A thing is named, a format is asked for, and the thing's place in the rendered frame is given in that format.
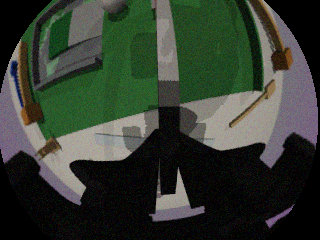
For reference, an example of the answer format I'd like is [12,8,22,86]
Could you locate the green flat mat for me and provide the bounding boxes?
[20,0,253,140]

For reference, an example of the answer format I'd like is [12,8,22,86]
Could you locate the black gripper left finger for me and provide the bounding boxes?
[69,129,160,213]

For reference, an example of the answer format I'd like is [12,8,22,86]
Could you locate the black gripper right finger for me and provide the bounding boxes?
[179,132,265,208]

